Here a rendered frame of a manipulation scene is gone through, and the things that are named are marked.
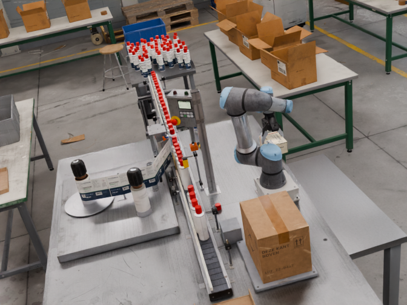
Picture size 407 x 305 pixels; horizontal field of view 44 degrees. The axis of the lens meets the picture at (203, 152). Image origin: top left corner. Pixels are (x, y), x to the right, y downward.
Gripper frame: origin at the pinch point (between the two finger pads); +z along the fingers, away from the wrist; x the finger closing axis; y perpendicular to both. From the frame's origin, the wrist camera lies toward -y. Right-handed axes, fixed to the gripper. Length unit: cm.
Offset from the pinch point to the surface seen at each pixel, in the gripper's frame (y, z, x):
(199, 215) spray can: -57, -3, 62
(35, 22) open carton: 528, -1, 164
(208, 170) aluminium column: -9.3, 1.9, 44.9
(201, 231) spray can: -57, 7, 63
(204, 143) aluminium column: -9.7, -16.7, 44.6
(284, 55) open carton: 146, 2, -69
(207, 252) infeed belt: -66, 14, 63
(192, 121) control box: -9, -31, 49
